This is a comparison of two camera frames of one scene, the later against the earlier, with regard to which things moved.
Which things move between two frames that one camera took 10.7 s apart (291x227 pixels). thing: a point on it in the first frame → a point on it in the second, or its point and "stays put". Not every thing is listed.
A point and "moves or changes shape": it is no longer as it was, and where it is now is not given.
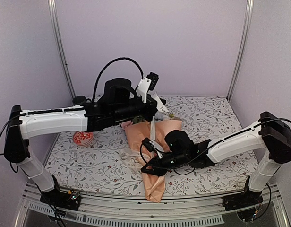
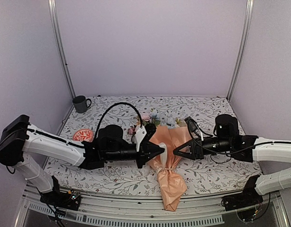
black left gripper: [152, 108] → [144, 150]
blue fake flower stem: [161, 116] → [169, 121]
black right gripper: [157, 170] → [195, 155]
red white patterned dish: [81, 138] stays put
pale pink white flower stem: [126, 123] moves or changes shape
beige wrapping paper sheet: [154, 185] → [172, 187]
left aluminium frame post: [60, 44] stays put
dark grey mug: [81, 100] stays put
